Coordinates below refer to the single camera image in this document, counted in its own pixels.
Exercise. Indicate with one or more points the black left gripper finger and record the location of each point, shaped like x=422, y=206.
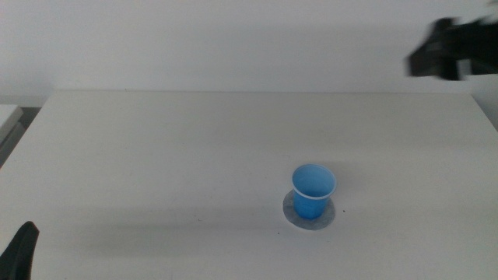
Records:
x=20, y=253

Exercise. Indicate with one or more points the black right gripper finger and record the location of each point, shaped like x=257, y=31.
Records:
x=426, y=58
x=450, y=70

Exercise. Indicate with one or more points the blue plastic cup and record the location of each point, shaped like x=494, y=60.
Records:
x=311, y=194

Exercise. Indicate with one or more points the round grey cup mat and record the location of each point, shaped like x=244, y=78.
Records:
x=327, y=220

